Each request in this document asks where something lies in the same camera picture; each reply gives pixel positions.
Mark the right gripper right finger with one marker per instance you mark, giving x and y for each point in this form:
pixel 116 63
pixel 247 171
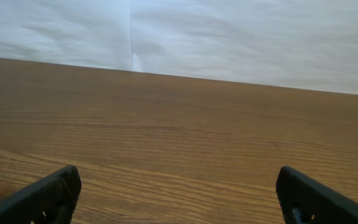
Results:
pixel 315 199

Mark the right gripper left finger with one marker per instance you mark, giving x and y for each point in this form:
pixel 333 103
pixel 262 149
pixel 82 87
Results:
pixel 47 196

